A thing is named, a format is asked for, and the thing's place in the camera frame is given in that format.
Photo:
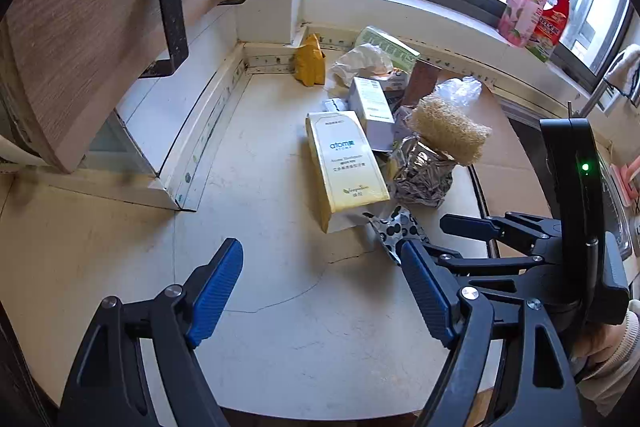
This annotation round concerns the red spray bottle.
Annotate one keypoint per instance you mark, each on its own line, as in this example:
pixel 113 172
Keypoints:
pixel 550 27

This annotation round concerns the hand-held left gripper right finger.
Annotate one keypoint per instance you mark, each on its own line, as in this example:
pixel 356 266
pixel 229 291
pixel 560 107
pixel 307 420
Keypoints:
pixel 427 297

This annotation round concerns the black metal board holder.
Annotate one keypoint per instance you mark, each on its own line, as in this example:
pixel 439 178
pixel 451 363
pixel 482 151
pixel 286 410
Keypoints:
pixel 172 7

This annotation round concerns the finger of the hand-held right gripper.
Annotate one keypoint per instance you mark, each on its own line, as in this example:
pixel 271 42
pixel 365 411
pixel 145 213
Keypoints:
pixel 475 227
pixel 490 264

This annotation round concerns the green tissue pack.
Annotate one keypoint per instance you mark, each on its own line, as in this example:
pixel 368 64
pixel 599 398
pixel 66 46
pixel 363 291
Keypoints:
pixel 387 44

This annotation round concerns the silver foil bag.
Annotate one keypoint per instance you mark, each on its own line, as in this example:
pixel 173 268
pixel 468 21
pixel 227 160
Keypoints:
pixel 420 174

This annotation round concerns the pink plastic rack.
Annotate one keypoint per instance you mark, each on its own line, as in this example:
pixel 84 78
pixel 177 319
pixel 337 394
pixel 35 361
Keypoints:
pixel 631 172

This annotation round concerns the black spotted white wrapper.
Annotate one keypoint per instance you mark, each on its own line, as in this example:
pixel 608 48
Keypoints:
pixel 395 227

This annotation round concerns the small white box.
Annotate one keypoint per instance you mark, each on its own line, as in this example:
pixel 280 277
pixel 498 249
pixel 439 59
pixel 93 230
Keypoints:
pixel 370 107

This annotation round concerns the stainless steel sink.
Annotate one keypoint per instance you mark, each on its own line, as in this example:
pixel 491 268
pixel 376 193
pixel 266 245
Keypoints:
pixel 530 157

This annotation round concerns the flat cardboard sheet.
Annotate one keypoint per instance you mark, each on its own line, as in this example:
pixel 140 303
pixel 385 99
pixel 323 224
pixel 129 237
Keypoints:
pixel 505 157

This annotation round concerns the clear plastic bag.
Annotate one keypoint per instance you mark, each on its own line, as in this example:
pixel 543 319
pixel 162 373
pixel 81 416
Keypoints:
pixel 460 89

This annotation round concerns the light dish cloth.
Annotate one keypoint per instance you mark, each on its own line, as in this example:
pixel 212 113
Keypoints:
pixel 625 67

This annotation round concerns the pink pump soap bottle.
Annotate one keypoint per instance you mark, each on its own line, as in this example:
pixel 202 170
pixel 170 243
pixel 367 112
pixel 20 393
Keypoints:
pixel 522 7

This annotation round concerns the person's right hand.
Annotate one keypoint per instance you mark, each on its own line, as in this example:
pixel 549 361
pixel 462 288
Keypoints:
pixel 600 342

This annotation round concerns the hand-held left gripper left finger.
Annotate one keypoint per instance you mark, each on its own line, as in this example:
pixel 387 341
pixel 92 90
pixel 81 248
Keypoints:
pixel 215 297

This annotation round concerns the cream yellow carton box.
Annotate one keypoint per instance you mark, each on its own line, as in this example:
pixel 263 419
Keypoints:
pixel 345 167

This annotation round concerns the crumpled white plastic bag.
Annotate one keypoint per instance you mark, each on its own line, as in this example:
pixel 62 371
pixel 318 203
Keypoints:
pixel 357 62

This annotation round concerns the metal faucet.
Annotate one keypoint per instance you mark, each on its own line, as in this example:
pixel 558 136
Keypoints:
pixel 592 99

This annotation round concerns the beige loofah sponge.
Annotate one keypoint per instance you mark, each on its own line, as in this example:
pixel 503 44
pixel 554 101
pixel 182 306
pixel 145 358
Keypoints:
pixel 450 132

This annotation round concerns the small white packet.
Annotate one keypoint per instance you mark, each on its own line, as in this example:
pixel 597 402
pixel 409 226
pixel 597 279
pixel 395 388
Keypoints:
pixel 332 105

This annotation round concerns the brown packet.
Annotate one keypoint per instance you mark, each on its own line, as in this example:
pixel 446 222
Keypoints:
pixel 420 82

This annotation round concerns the yellow plastic wrapper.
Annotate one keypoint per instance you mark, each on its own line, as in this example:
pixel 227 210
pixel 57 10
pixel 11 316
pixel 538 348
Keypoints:
pixel 310 62

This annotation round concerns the person's right forearm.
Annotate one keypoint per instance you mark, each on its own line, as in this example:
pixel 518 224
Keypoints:
pixel 620 374

